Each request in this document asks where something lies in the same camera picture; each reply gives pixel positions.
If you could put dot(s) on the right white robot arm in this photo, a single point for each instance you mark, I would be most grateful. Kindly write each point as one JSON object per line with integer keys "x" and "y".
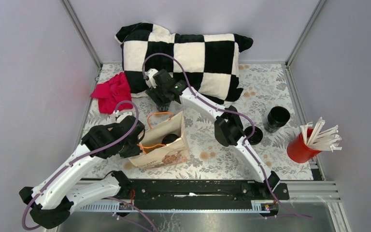
{"x": 228, "y": 127}

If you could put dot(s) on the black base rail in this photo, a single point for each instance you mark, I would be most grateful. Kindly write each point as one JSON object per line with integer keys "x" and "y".
{"x": 183, "y": 194}

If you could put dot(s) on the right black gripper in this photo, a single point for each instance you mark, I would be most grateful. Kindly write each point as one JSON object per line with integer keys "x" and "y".
{"x": 152, "y": 93}

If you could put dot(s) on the white wrapped straws bundle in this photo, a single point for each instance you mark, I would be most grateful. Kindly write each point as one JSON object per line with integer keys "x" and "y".
{"x": 317, "y": 139}

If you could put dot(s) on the floral table mat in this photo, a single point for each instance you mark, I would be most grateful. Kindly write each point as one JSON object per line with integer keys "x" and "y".
{"x": 264, "y": 87}

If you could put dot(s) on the pink cloth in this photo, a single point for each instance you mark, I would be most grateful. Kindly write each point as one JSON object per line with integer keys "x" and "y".
{"x": 110, "y": 93}

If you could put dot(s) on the stack of black cups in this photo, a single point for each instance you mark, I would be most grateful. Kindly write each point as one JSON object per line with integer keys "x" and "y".
{"x": 277, "y": 118}

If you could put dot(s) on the brown paper bag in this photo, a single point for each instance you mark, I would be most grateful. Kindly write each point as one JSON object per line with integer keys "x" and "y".
{"x": 157, "y": 155}

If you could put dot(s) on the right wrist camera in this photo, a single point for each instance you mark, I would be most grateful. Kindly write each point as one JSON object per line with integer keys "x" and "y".
{"x": 150, "y": 80}

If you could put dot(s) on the black white checkered pillow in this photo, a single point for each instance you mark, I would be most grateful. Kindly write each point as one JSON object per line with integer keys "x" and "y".
{"x": 209, "y": 62}

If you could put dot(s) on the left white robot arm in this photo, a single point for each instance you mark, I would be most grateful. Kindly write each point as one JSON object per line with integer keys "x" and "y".
{"x": 50, "y": 203}

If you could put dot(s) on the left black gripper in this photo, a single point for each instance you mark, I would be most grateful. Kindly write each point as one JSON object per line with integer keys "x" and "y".
{"x": 135, "y": 151}

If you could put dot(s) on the red cup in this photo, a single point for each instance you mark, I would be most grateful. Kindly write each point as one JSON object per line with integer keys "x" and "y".
{"x": 299, "y": 152}

